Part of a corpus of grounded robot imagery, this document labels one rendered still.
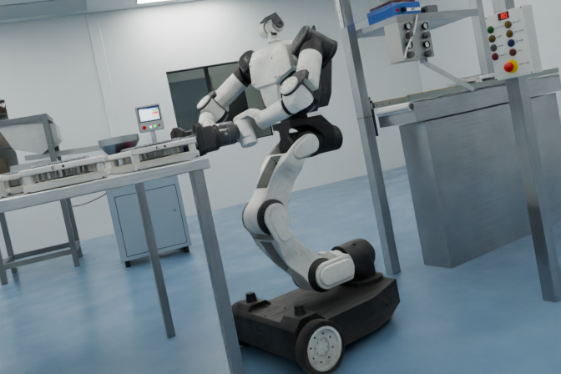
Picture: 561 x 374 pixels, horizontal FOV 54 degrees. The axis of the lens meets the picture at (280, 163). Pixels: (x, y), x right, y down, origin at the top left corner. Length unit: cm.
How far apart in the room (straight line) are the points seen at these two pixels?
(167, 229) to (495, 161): 286
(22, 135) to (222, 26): 344
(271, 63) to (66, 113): 568
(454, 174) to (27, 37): 603
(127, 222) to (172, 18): 376
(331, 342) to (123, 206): 314
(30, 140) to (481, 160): 413
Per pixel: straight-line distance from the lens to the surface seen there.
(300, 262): 231
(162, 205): 500
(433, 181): 309
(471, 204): 329
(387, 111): 306
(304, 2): 850
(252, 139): 209
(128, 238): 501
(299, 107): 200
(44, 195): 174
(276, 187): 224
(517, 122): 246
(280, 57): 225
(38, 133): 581
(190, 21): 802
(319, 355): 215
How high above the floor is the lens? 91
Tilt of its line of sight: 3 degrees down
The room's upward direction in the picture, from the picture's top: 11 degrees counter-clockwise
